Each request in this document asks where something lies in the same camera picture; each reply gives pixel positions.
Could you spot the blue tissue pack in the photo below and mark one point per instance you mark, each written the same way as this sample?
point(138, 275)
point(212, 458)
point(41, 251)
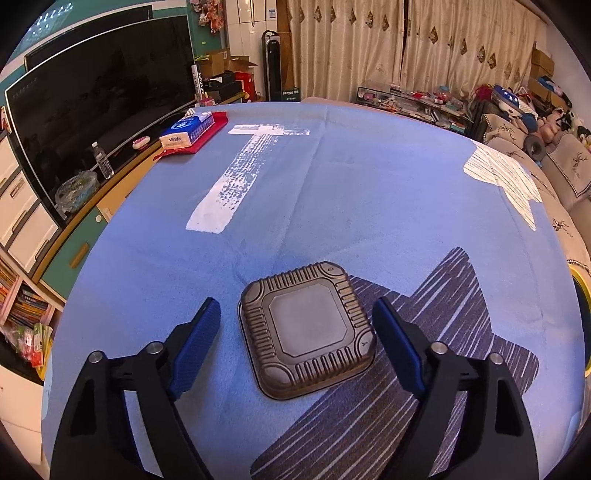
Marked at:
point(184, 131)

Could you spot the white bookshelf with books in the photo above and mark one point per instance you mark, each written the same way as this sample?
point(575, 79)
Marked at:
point(27, 318)

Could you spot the yellow rimmed dark bin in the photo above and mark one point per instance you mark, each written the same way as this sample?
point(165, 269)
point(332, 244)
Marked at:
point(585, 295)

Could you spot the black flat screen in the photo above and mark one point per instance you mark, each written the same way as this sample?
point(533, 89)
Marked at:
point(69, 50)

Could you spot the large black television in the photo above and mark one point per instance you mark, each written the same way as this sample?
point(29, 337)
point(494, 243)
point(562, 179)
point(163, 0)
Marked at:
point(92, 101)

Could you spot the red tray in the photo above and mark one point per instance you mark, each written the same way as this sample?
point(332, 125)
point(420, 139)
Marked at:
point(214, 131)

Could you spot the stack of cardboard boxes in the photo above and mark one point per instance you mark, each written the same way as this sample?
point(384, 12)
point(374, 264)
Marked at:
point(542, 69)

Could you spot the open cardboard box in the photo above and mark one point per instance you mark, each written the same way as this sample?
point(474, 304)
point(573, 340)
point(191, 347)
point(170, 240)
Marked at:
point(242, 64)
point(214, 62)

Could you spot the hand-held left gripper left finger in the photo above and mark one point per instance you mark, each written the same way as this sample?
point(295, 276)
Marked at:
point(194, 350)

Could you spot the small green box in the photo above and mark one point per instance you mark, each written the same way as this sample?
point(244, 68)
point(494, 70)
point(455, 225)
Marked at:
point(291, 93)

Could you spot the black plastic food tray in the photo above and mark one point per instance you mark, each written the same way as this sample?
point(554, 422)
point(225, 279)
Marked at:
point(307, 327)

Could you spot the blue printed table cloth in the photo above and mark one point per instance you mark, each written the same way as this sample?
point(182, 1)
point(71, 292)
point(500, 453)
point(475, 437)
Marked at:
point(369, 194)

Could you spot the black tower fan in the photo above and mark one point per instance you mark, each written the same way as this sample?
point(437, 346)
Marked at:
point(271, 64)

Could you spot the white drawer unit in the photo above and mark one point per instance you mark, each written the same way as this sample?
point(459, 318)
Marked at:
point(23, 207)

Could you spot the teal yellow television cabinet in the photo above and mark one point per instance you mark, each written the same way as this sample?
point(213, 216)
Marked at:
point(69, 263)

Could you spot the clear plastic bag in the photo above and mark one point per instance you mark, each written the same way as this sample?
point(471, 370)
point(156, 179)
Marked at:
point(76, 191)

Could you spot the red gift bag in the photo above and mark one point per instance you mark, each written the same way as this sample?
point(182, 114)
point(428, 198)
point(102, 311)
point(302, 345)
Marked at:
point(244, 85)

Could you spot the white standing air conditioner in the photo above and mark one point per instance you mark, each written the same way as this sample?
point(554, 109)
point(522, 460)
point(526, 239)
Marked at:
point(249, 27)

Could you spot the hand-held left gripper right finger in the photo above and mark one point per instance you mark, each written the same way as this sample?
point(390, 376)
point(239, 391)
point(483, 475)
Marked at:
point(397, 346)

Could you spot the clear water bottle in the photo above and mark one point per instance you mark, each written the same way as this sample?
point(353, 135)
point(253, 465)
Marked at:
point(104, 164)

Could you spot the small pink object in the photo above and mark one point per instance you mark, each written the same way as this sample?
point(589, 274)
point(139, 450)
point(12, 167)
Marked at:
point(141, 143)

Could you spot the beige patterned curtain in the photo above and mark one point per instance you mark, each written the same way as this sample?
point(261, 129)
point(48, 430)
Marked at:
point(461, 50)
point(346, 46)

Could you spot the grey neck pillow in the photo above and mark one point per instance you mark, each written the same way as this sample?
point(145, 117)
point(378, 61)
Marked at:
point(528, 145)

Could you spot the beige sofa with covers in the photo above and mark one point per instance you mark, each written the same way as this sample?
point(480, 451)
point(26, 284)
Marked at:
point(568, 170)

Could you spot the artificial flower wall decoration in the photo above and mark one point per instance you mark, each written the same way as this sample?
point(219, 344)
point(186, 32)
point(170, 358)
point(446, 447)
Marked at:
point(210, 16)

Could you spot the blue star print bag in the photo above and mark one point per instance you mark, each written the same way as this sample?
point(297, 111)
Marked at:
point(508, 99)

